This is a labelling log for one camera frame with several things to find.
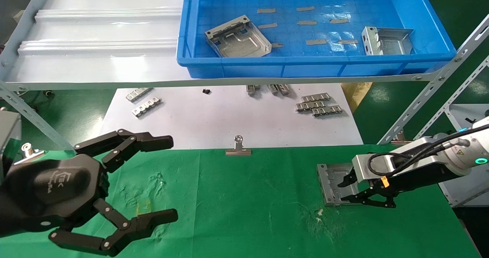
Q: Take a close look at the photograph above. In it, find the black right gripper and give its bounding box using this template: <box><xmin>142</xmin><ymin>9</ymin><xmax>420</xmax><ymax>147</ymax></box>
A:
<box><xmin>338</xmin><ymin>163</ymin><xmax>457</xmax><ymax>209</ymax></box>

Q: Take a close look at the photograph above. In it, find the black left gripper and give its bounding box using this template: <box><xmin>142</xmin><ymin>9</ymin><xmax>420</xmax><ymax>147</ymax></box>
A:
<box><xmin>0</xmin><ymin>129</ymin><xmax>179</xmax><ymax>257</ymax></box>

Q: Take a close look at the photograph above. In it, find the sheet metal bracket part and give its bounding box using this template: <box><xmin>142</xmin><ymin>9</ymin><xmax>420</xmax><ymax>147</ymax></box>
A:
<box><xmin>316</xmin><ymin>163</ymin><xmax>367</xmax><ymax>207</ymax></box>
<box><xmin>204</xmin><ymin>15</ymin><xmax>272</xmax><ymax>58</ymax></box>

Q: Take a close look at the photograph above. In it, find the silver binder clip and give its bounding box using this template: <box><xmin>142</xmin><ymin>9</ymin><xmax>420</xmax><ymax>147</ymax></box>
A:
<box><xmin>13</xmin><ymin>143</ymin><xmax>45</xmax><ymax>165</ymax></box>
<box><xmin>225</xmin><ymin>135</ymin><xmax>252</xmax><ymax>156</ymax></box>
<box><xmin>390</xmin><ymin>130</ymin><xmax>415</xmax><ymax>146</ymax></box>

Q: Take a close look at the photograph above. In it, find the white floor board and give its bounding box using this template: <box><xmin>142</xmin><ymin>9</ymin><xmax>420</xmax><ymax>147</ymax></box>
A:
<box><xmin>100</xmin><ymin>83</ymin><xmax>363</xmax><ymax>150</ymax></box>

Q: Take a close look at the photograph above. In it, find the brown cardboard piece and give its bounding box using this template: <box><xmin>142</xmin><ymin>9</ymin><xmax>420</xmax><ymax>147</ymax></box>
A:
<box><xmin>341</xmin><ymin>82</ymin><xmax>373</xmax><ymax>113</ymax></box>

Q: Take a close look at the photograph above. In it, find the green table cloth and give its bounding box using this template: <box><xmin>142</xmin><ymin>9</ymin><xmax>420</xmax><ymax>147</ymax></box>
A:
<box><xmin>0</xmin><ymin>145</ymin><xmax>482</xmax><ymax>258</ymax></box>

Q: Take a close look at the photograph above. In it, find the white corrugated shelf sheet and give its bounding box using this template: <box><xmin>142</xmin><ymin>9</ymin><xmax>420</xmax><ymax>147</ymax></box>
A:
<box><xmin>8</xmin><ymin>0</ymin><xmax>191</xmax><ymax>84</ymax></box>

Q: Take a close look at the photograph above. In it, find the folded sheet metal box part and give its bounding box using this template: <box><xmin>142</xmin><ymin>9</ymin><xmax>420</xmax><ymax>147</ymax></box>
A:
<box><xmin>361</xmin><ymin>26</ymin><xmax>415</xmax><ymax>56</ymax></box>

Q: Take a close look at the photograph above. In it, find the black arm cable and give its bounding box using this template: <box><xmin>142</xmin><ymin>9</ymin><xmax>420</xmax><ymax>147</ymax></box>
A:
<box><xmin>368</xmin><ymin>125</ymin><xmax>489</xmax><ymax>176</ymax></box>

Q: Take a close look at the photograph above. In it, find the grey slotted angle shelf frame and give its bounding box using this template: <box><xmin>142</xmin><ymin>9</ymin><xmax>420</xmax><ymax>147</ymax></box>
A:
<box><xmin>0</xmin><ymin>0</ymin><xmax>489</xmax><ymax>152</ymax></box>

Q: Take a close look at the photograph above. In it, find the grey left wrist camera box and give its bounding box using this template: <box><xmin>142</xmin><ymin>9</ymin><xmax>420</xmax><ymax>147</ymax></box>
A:
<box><xmin>0</xmin><ymin>111</ymin><xmax>22</xmax><ymax>178</ymax></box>

